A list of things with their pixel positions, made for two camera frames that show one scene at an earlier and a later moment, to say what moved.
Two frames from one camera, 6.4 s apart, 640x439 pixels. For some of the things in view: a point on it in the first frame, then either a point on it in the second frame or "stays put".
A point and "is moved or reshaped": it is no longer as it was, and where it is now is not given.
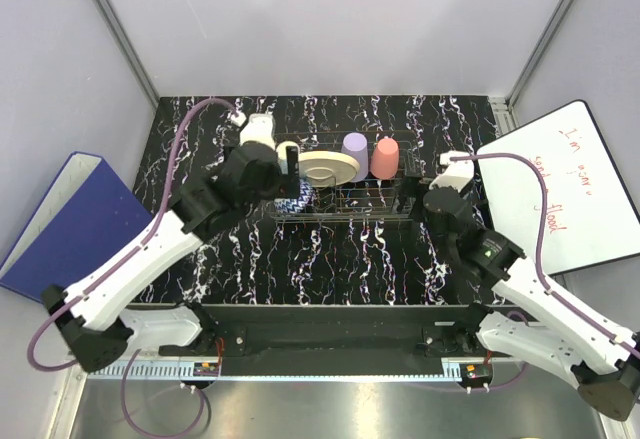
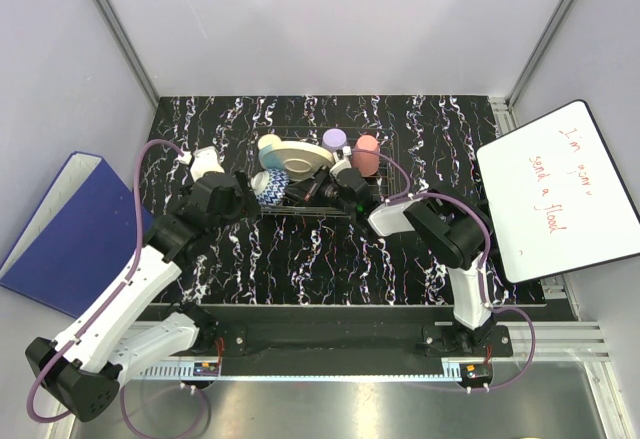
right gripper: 407,188 -> 321,174
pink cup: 384,164 -> 367,163
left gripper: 285,184 -> 245,205
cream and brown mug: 281,153 is moved or reshaped
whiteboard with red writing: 590,216 stays put
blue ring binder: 90,209 stays put
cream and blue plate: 321,168 is moved or reshaped
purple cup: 355,144 -> 334,139
